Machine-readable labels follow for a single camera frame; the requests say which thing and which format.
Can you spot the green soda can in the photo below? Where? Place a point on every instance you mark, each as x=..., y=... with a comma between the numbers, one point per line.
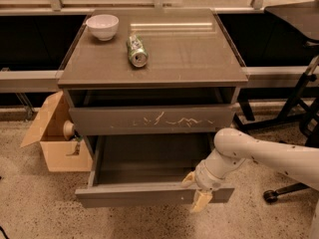
x=137, y=52

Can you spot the beige round object in box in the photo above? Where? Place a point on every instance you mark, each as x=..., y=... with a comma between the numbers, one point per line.
x=68, y=130

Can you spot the grey drawer cabinet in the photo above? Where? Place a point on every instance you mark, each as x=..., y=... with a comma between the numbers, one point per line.
x=173, y=39

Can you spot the white ceramic bowl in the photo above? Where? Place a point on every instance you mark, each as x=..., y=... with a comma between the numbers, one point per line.
x=104, y=26

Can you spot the grey top drawer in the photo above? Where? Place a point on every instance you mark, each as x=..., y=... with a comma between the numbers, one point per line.
x=98, y=115

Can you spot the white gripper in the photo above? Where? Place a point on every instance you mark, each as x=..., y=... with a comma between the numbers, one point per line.
x=206, y=179

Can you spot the black office chair base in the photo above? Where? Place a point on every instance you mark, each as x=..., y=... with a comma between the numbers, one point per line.
x=309, y=126

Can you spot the open cardboard box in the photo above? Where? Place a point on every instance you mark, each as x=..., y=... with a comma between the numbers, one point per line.
x=47, y=128

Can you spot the grey drawer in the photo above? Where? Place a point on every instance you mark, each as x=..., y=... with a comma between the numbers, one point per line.
x=143, y=169
x=98, y=115

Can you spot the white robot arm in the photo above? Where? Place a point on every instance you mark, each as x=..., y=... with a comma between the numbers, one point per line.
x=232, y=147

